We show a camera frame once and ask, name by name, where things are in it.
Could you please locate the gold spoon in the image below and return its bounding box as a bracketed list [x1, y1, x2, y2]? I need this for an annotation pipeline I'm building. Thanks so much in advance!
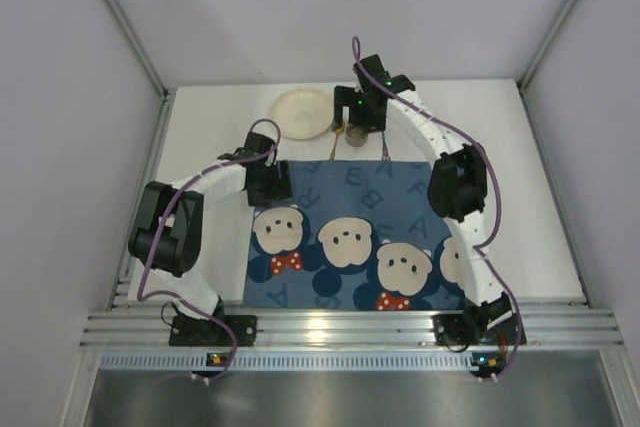
[328, 119, 346, 161]

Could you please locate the blue cartoon bear placemat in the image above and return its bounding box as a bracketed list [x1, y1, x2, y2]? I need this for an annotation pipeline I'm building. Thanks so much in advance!
[243, 161, 464, 312]

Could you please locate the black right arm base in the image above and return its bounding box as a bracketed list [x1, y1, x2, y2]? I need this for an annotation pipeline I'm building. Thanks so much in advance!
[433, 313, 520, 352]

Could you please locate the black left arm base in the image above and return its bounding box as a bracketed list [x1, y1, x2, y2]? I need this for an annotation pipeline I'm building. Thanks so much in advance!
[168, 313, 257, 347]

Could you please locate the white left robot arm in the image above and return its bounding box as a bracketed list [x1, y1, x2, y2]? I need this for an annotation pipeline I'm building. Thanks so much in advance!
[128, 131, 291, 321]

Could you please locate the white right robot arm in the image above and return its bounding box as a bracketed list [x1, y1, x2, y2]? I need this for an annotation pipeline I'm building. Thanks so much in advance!
[332, 54, 513, 337]

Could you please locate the cream round plate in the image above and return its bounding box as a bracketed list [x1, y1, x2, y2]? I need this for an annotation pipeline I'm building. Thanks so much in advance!
[269, 88, 333, 141]

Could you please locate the iridescent fork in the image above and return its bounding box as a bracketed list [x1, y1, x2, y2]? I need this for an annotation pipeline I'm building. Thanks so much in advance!
[381, 132, 392, 161]

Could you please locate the left aluminium frame post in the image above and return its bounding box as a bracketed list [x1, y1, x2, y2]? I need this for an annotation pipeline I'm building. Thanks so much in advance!
[74, 0, 171, 98]

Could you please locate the aluminium frame post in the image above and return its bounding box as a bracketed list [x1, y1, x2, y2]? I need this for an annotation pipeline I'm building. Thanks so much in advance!
[517, 0, 614, 91]
[74, 0, 171, 98]

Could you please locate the perforated cable duct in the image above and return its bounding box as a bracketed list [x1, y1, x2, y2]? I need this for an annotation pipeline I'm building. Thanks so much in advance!
[100, 351, 503, 372]

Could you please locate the right aluminium frame post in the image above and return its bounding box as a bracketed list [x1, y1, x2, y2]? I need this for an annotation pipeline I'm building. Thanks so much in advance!
[517, 0, 614, 91]

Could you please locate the aluminium mounting rail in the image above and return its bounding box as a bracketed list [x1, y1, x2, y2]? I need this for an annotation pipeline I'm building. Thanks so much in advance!
[80, 278, 623, 350]

